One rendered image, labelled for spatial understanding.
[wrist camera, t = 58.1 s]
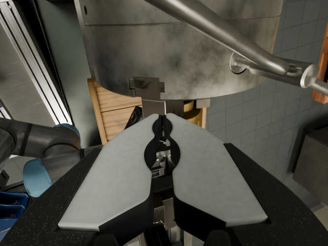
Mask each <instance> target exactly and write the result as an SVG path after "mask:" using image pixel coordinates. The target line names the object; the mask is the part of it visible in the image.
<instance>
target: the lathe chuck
mask: <svg viewBox="0 0 328 246"><path fill-rule="evenodd" d="M279 20H280V15H278V16H272V17H264V18H253V19H240V20H226V21H227V22H228V23H229V24H231V25H232V26H233V27H235V28H236V29H237V30H239V31H240V32H241V33H243V34H244V35H245V36H247V37H248V38H249V39H251V40H252V41H253V42H255V43H256V44H257V45H259V46H260V47H261V48H263V49H264V50H265V51H267V52H269V53H271V54H272V52H273V48H274V43H275V38H276V34H277V29H278V24H279ZM84 26H85V31H86V36H87V40H88V45H89V49H90V54H91V59H92V63H93V67H94V72H95V76H96V81H97V83H98V84H99V85H100V86H101V87H103V88H105V89H106V90H108V91H110V92H113V93H116V94H119V95H123V96H127V97H132V98H135V97H136V93H135V89H134V88H131V85H130V80H132V79H134V77H133V76H141V77H159V82H164V89H165V91H161V92H160V99H161V101H190V100H203V99H212V98H218V97H224V96H229V95H233V94H237V93H241V92H244V91H247V90H250V89H252V88H254V87H256V86H258V85H259V84H261V83H262V82H263V81H264V80H265V79H266V77H263V76H259V75H256V74H252V73H251V72H250V70H249V69H248V68H245V69H244V70H243V71H242V72H241V73H238V74H235V73H233V72H232V71H231V69H230V65H229V63H230V58H231V56H232V54H233V52H234V51H232V50H231V49H229V48H227V47H225V46H224V45H222V44H220V43H218V42H217V41H215V40H213V39H211V38H210V37H208V36H206V35H204V34H203V33H201V32H199V31H197V30H195V29H194V28H192V27H190V26H188V25H187V24H185V23H162V24H136V25H86V24H85V25H84Z"/></svg>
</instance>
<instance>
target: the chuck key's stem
mask: <svg viewBox="0 0 328 246"><path fill-rule="evenodd" d="M278 58H280V57H278ZM280 59H282V60H284V61H286V62H288V63H290V70H289V71H288V73H287V74H285V75H283V76H282V75H279V74H277V73H275V72H273V71H270V70H268V69H266V68H264V67H262V66H259V65H257V64H255V63H254V62H252V61H250V60H248V59H247V58H245V57H243V56H241V55H239V54H238V56H237V59H236V61H235V63H234V64H235V65H237V66H239V67H244V68H248V69H249V70H250V72H251V73H252V74H256V75H259V76H263V77H266V78H269V79H273V80H276V81H280V82H284V83H288V84H291V85H294V86H298V87H301V88H307V87H309V86H311V85H312V84H313V83H314V82H315V81H316V79H317V77H318V75H319V67H318V65H317V64H315V63H310V62H305V61H297V60H291V59H286V58H280Z"/></svg>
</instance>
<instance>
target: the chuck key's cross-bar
mask: <svg viewBox="0 0 328 246"><path fill-rule="evenodd" d="M144 1H146V2H148V3H150V4H151V5H153V6H155V7H157V8H159V9H160V10H162V11H164V12H166V13H167V14H169V15H171V16H173V17H174V18H176V19H178V20H180V21H181V22H183V23H185V24H187V25H188V26H190V27H192V28H194V29H195V30H197V31H199V32H201V33H203V34H204V35H206V36H208V37H210V38H211V39H213V40H215V41H217V42H218V43H220V44H222V45H224V46H225V47H227V48H229V49H231V50H232V51H234V52H236V53H238V54H239V55H241V56H243V57H245V58H247V59H248V60H250V61H252V62H254V63H255V64H257V65H259V66H262V67H264V68H266V69H268V70H270V71H273V72H275V73H277V74H279V75H282V76H283V75H285V74H287V73H288V71H289V70H290V63H288V62H286V61H284V60H282V59H280V58H278V57H276V56H274V55H273V54H271V53H269V52H267V51H265V50H264V49H263V48H261V47H260V46H259V45H257V44H256V43H255V42H253V41H252V40H251V39H249V38H248V37H247V36H245V35H244V34H243V33H241V32H240V31H239V30H237V29H236V28H235V27H233V26H232V25H231V24H229V23H228V22H227V21H225V20H224V19H223V18H221V17H220V16H219V15H217V14H216V13H215V12H213V11H212V10H211V9H209V8H208V7H207V6H205V5H204V4H203V3H201V2H200V1H199V0H144ZM308 88H310V89H313V90H315V91H317V92H319V93H322V94H324V95H326V96H328V83H326V82H324V81H322V80H320V79H318V78H317V79H316V81H315V82H314V83H313V84H312V85H311V86H309V87H308Z"/></svg>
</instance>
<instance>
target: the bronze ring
mask: <svg viewBox="0 0 328 246"><path fill-rule="evenodd" d="M200 113H201V108H196V107H195V106H194V100H190V101H184V115H183V117H182V118H183V119H185V120H187V121H190V122H192V123H194V124H196V125H198V116H199V115H200Z"/></svg>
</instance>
